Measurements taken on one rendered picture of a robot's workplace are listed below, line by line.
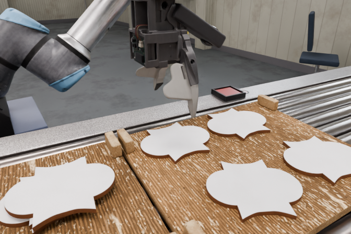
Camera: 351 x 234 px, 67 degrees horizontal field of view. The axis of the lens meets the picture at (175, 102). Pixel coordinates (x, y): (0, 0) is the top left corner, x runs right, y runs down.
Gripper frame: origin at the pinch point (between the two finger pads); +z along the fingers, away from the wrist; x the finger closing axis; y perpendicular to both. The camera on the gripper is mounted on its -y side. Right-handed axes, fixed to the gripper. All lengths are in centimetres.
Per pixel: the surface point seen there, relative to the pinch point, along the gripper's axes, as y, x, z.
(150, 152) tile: 6.5, 2.0, 8.1
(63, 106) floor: 2, -257, 103
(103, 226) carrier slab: 18.4, 13.6, 8.9
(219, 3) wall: -327, -410, 11
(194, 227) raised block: 9.3, 21.5, 6.2
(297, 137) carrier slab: -23.5, 10.9, 8.9
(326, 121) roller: -41.0, 6.3, 11.6
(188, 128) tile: -4.4, -2.2, 8.1
